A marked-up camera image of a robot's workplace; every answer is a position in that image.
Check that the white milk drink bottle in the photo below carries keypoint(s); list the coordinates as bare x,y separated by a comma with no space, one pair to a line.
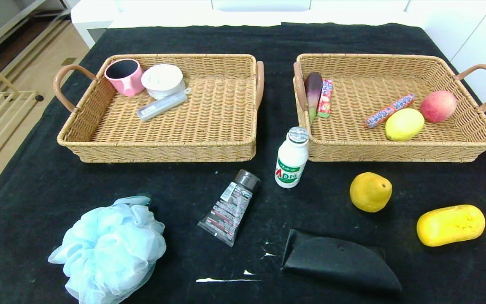
291,162

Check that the yellow pear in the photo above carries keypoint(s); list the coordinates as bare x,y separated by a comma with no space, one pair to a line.
370,192

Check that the black leather pouch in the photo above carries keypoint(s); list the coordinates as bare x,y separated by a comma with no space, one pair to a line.
340,261

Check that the long yellow mango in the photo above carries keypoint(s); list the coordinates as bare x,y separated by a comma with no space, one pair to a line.
450,226

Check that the wicker basket holding household items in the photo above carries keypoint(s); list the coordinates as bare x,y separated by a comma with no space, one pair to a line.
209,118

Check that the wicker basket holding food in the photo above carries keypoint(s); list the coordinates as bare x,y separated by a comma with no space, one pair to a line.
352,93

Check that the black cleanser tube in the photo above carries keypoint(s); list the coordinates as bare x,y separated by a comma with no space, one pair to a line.
228,209

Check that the purple eggplant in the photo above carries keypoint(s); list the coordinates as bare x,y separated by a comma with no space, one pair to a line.
313,90

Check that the grey translucent toothbrush case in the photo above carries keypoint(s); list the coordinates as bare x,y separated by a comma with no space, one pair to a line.
160,105

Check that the red candy packet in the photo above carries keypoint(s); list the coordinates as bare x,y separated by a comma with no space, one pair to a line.
325,101

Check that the white round bowl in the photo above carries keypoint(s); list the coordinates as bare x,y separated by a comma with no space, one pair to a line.
163,80

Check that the black tablecloth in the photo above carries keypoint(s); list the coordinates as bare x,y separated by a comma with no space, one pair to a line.
276,38

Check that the pink plastic cup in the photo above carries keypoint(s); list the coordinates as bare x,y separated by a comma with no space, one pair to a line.
130,84

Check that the red blue wrapped sausage stick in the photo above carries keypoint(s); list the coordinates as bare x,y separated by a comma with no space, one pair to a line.
388,110

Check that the yellow lemon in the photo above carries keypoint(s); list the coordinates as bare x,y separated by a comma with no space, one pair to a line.
404,124

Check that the light blue bath loofah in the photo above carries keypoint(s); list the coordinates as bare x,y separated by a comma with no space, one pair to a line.
108,249

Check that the red apple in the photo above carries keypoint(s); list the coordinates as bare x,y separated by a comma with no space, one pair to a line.
438,106

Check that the white cabinet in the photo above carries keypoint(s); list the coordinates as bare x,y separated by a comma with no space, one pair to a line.
483,38

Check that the grey metal shelf frame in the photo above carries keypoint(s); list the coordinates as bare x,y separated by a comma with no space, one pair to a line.
2,25

